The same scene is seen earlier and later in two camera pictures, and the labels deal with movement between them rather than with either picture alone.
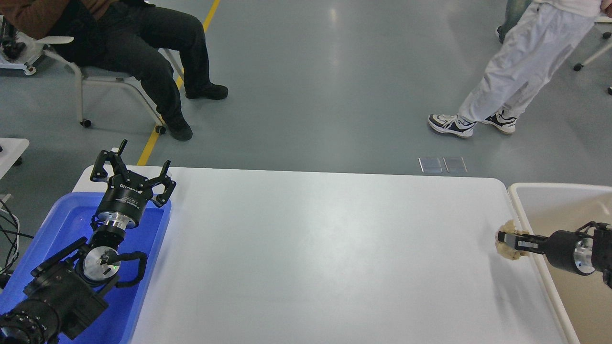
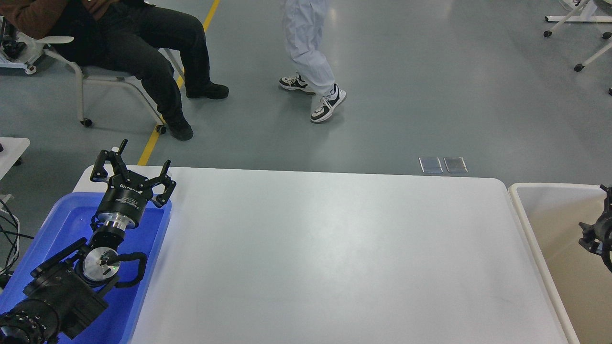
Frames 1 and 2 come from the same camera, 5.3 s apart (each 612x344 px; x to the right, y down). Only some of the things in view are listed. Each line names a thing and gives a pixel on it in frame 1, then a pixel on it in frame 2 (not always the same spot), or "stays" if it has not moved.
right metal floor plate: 454,164 stays
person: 546,34 -> 303,20
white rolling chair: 85,73 stays
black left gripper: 127,193 stays
